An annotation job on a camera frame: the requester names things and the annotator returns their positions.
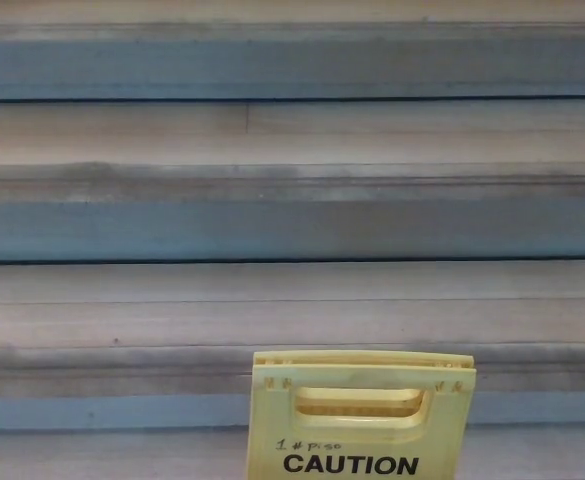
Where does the wooden staircase with grey risers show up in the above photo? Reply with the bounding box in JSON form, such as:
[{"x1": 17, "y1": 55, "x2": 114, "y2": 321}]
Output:
[{"x1": 0, "y1": 0, "x2": 585, "y2": 480}]

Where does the yellow plastic caution sign board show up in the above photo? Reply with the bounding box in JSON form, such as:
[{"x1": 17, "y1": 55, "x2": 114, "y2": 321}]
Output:
[{"x1": 245, "y1": 350, "x2": 477, "y2": 480}]

